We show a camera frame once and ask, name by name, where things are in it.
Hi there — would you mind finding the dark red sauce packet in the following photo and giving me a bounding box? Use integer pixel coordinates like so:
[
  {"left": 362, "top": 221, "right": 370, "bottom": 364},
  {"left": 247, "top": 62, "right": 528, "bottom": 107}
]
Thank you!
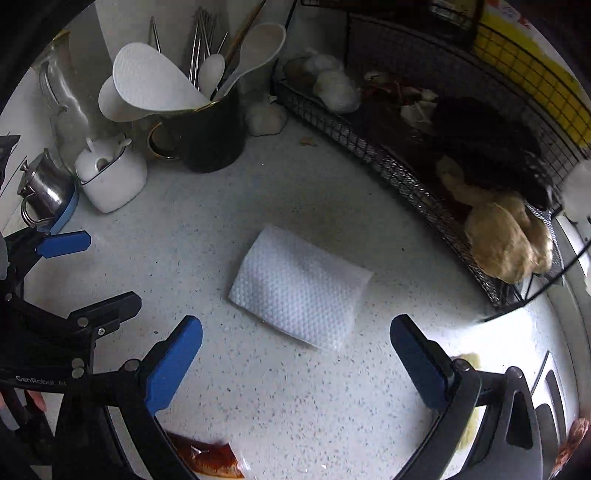
[{"left": 166, "top": 432, "right": 246, "bottom": 479}]

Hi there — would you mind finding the white paper towel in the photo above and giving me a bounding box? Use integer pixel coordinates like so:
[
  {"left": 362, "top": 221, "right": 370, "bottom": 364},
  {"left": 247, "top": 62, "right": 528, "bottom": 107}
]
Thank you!
[{"left": 228, "top": 225, "right": 373, "bottom": 351}]

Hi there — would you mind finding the person left hand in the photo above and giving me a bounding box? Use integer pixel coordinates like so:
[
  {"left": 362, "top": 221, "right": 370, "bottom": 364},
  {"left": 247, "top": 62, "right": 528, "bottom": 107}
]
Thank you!
[{"left": 1, "top": 386, "right": 51, "bottom": 433}]

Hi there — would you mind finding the small steel pitcher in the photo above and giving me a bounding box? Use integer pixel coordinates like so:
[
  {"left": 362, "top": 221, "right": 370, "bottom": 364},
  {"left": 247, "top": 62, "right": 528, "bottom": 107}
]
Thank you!
[{"left": 17, "top": 149, "right": 79, "bottom": 234}]

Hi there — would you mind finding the white condiment jar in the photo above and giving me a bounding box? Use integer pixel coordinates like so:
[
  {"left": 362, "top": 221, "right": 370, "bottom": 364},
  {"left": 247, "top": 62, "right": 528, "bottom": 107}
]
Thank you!
[{"left": 75, "top": 134, "right": 147, "bottom": 214}]

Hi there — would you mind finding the ginger root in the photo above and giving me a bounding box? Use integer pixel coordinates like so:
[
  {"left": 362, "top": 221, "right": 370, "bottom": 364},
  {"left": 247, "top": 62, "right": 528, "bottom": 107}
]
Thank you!
[{"left": 437, "top": 156, "right": 554, "bottom": 284}]

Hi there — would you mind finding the white rice paddle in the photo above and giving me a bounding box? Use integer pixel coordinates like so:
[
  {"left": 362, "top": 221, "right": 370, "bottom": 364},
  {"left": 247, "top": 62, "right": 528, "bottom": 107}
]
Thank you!
[{"left": 112, "top": 42, "right": 209, "bottom": 113}]

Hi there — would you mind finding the black utensil holder cup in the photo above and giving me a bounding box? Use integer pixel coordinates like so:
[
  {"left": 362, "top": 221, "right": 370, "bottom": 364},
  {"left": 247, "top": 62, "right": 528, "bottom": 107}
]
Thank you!
[{"left": 147, "top": 87, "right": 246, "bottom": 173}]

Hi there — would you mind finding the garlic bulb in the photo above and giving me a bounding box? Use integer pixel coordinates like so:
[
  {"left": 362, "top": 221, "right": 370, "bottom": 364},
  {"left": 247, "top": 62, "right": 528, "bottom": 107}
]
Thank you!
[{"left": 245, "top": 102, "right": 287, "bottom": 137}]

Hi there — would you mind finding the white serving spoon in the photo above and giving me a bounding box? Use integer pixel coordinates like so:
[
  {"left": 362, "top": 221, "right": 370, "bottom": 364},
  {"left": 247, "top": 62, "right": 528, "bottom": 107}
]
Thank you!
[{"left": 213, "top": 23, "right": 287, "bottom": 102}]

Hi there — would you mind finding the yellow detergent bag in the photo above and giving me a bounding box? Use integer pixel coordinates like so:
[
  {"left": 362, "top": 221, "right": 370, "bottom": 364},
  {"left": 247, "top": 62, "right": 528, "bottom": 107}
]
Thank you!
[{"left": 474, "top": 1, "right": 590, "bottom": 149}]

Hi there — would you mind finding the black wire rack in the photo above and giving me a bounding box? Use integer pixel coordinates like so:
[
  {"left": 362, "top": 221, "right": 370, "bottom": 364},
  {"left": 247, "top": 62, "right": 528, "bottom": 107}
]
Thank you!
[{"left": 273, "top": 1, "right": 590, "bottom": 314}]

